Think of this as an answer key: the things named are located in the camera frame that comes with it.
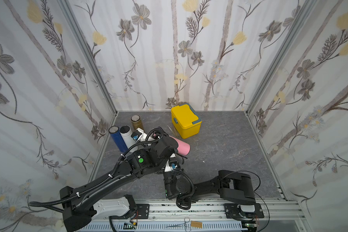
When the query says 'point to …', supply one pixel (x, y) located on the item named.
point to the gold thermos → (137, 122)
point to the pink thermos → (183, 148)
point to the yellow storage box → (185, 120)
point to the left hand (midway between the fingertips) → (163, 133)
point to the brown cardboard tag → (197, 224)
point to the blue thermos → (114, 131)
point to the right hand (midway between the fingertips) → (168, 153)
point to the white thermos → (125, 132)
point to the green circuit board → (129, 226)
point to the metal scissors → (186, 220)
